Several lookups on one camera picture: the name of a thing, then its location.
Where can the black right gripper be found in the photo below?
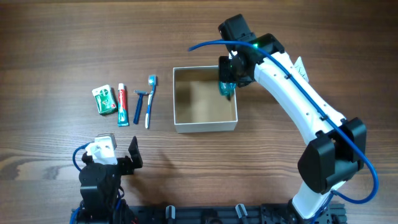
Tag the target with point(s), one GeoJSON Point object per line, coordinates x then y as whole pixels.
{"type": "Point", "coordinates": [224, 71]}

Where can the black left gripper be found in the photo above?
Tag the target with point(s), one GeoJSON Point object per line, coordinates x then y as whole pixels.
{"type": "Point", "coordinates": [126, 163]}

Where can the blue mouthwash bottle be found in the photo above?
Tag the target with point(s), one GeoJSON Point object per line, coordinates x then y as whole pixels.
{"type": "Point", "coordinates": [227, 89]}

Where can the white leaf-print lotion tube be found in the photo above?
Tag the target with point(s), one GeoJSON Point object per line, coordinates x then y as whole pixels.
{"type": "Point", "coordinates": [299, 66]}

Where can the green Dettol soap box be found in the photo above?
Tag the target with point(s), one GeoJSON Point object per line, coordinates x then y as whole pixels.
{"type": "Point", "coordinates": [105, 101]}

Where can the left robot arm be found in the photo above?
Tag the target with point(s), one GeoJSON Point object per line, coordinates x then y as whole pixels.
{"type": "Point", "coordinates": [100, 179]}

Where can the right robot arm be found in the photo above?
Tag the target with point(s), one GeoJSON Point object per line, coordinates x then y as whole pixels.
{"type": "Point", "coordinates": [335, 146]}

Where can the Colgate toothpaste tube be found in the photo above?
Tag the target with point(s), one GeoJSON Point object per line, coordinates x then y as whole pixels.
{"type": "Point", "coordinates": [123, 119]}

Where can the white open cardboard box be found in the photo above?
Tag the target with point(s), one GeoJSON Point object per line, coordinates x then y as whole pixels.
{"type": "Point", "coordinates": [198, 104]}

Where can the blue disposable razor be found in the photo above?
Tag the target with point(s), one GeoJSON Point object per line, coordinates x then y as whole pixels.
{"type": "Point", "coordinates": [140, 94]}

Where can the blue white toothbrush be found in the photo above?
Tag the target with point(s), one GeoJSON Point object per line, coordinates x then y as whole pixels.
{"type": "Point", "coordinates": [152, 81]}

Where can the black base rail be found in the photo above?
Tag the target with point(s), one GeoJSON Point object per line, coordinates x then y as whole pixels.
{"type": "Point", "coordinates": [261, 214]}

